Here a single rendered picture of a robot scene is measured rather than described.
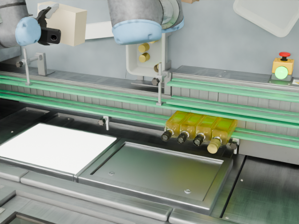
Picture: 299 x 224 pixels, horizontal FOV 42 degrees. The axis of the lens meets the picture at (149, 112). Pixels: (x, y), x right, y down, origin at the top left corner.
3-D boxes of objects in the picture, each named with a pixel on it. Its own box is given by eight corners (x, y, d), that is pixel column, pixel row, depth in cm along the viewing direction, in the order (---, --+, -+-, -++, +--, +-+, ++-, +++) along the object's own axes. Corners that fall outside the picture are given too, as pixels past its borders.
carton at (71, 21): (50, 1, 146) (37, 3, 139) (87, 10, 141) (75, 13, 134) (49, 32, 151) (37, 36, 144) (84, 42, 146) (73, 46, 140)
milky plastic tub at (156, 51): (135, 69, 175) (126, 74, 168) (134, 18, 167) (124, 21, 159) (171, 73, 169) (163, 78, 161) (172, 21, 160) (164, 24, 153)
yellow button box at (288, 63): (273, 74, 152) (270, 79, 146) (275, 55, 149) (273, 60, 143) (292, 76, 150) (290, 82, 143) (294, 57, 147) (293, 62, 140)
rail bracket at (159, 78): (162, 98, 160) (150, 108, 149) (163, 58, 154) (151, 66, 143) (169, 99, 159) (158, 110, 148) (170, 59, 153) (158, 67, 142)
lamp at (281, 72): (274, 77, 145) (273, 79, 142) (276, 65, 143) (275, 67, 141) (287, 78, 143) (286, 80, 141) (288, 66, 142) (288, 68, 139)
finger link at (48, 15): (45, -6, 137) (30, 11, 133) (58, -2, 136) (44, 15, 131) (47, 1, 140) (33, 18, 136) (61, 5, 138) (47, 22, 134)
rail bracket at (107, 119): (112, 122, 175) (97, 134, 164) (111, 108, 173) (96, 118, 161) (120, 123, 174) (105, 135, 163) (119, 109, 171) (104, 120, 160)
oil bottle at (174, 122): (181, 117, 160) (162, 138, 142) (181, 104, 158) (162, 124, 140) (194, 119, 158) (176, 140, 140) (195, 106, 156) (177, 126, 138)
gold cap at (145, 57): (142, 52, 169) (138, 54, 165) (150, 52, 168) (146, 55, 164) (142, 60, 170) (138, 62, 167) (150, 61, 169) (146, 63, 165)
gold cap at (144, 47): (142, 42, 168) (137, 44, 164) (149, 42, 166) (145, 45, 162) (142, 50, 169) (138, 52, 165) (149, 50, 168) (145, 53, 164)
